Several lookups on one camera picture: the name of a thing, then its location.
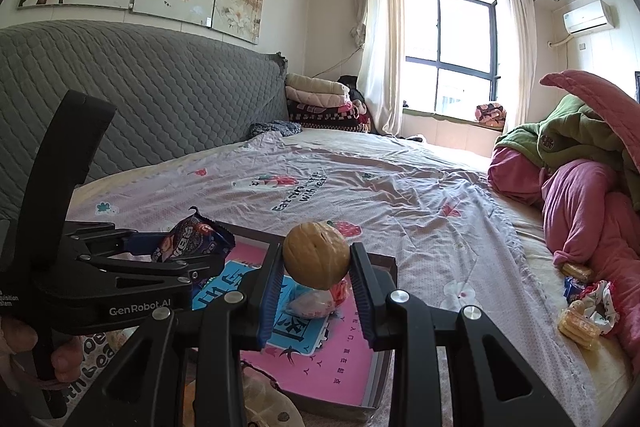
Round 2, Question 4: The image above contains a floral wrapper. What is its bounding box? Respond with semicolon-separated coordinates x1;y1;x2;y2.
582;281;620;335

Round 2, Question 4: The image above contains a cream dotted drawstring pouch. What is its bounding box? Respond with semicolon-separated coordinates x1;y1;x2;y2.
182;359;303;427

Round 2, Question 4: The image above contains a pink and green bedding pile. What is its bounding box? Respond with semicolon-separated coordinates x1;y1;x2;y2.
487;147;640;375

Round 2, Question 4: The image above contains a green blanket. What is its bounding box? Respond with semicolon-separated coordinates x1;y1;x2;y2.
495;94;640;208

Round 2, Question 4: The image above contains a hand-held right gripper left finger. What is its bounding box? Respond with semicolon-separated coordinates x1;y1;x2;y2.
65;242;286;427

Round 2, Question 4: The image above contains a red patterned folded blanket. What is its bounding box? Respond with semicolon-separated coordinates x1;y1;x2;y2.
475;103;507;125

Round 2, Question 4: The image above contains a window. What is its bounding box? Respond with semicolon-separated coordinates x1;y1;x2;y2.
404;0;502;118

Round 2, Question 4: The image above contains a small bagged red fruit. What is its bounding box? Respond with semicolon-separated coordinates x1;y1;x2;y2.
284;274;353;320

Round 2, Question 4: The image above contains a grey quilted headboard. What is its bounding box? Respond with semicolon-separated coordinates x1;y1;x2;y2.
0;19;291;228

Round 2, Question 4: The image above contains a cream curtain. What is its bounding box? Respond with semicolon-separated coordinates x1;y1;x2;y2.
352;0;407;138
500;0;538;128

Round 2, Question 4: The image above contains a dark checkered folded blanket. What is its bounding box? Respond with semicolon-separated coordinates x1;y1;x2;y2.
289;102;371;132

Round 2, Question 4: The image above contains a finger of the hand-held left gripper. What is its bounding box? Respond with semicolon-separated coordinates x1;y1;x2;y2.
64;221;168;259
75;247;227;294

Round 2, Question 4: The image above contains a small biscuit pack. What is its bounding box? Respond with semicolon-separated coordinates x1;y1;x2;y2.
562;262;593;280

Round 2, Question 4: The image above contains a white air conditioner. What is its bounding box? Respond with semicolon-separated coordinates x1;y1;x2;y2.
562;0;615;34

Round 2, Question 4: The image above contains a dark blue patterned cloth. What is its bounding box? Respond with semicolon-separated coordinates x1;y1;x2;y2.
249;120;303;138

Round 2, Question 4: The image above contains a grey cardboard box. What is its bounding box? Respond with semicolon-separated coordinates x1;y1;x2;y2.
190;222;399;410

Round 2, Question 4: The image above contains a blue cookie packet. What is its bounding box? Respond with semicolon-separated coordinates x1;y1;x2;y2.
150;206;236;265

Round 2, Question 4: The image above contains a pink and blue book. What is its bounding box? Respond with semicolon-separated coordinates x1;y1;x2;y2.
192;239;383;408

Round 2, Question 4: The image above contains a pink quilted comforter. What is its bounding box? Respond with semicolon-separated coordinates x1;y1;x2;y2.
539;69;640;158

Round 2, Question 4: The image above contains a small blue snack packet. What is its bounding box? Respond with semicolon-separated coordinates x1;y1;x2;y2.
564;277;588;303

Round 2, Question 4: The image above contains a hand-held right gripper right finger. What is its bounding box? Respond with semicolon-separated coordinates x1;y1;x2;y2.
348;242;576;427

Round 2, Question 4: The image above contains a cream folded blanket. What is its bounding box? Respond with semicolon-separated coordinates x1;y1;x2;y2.
285;73;351;98

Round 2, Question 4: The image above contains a yellow biscuit pack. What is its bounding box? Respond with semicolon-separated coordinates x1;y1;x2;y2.
558;302;601;350

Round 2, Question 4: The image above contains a black cloth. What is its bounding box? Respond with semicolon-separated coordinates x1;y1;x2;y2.
337;76;369;118

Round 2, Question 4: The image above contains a person's left hand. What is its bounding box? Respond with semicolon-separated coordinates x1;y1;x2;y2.
0;318;84;387

